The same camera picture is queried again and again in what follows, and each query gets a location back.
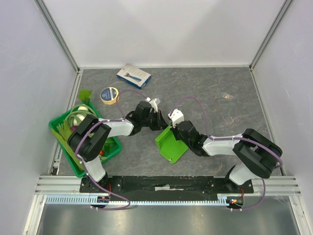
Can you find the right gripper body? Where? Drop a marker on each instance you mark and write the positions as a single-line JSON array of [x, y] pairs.
[[179, 130]]

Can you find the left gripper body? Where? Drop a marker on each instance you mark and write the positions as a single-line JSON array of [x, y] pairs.
[[155, 121]]

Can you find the green paper box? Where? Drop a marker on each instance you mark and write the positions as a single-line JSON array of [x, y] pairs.
[[169, 147]]

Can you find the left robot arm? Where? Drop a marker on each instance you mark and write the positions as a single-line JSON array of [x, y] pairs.
[[91, 134]]

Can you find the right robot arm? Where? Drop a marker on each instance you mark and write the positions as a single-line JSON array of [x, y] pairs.
[[259, 156]]

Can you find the white razor box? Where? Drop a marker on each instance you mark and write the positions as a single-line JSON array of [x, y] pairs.
[[134, 76]]

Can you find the masking tape roll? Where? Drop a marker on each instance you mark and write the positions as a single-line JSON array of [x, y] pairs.
[[109, 95]]

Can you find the toy green leaf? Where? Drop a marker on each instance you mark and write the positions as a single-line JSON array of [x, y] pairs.
[[85, 96]]

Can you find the white toy radish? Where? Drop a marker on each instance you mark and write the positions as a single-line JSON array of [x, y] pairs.
[[83, 109]]

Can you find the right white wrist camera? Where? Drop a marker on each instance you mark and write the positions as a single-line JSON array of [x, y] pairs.
[[176, 117]]

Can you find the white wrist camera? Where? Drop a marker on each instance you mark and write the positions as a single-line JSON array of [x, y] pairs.
[[176, 117], [154, 103]]

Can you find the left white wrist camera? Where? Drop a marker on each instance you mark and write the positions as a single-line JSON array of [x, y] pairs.
[[154, 103]]

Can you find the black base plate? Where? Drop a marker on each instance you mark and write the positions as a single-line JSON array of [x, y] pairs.
[[202, 184]]

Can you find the slotted cable duct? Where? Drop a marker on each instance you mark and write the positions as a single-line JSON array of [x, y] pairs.
[[103, 201]]

